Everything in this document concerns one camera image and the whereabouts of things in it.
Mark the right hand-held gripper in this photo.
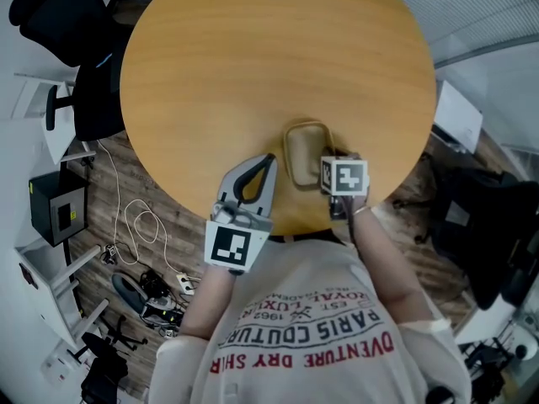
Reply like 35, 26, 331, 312
319, 151, 371, 222

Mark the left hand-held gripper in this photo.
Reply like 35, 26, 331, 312
203, 153, 280, 275

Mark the beige container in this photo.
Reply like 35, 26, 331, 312
282, 117, 338, 191

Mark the person's left forearm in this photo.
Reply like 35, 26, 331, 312
178, 263, 246, 341

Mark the person's right forearm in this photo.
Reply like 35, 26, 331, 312
350, 195, 435, 324

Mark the round wooden table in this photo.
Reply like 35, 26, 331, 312
119, 0, 438, 237

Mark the white power strip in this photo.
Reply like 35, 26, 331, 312
175, 270, 198, 297

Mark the white cardboard box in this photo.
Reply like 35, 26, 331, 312
432, 79, 484, 153

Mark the black padded chair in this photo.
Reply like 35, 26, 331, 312
427, 165, 539, 311

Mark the grey and black device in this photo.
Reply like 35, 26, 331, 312
110, 269, 187, 332

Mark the white printed t-shirt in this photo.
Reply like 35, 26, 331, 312
147, 233, 473, 404

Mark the black metal safe box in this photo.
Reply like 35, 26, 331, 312
28, 169, 90, 248

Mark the black swivel chair base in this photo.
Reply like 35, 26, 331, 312
67, 312, 149, 404

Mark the white desk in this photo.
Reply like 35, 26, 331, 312
0, 71, 99, 164

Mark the black tripod stand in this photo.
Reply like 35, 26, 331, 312
461, 337, 520, 404

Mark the black office chair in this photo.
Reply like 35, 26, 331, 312
8, 0, 128, 143

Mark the white cable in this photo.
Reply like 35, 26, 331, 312
95, 138, 187, 278

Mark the white shelf frame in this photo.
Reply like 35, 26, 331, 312
13, 243, 111, 349

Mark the round white camera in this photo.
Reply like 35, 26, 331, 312
510, 321, 539, 362

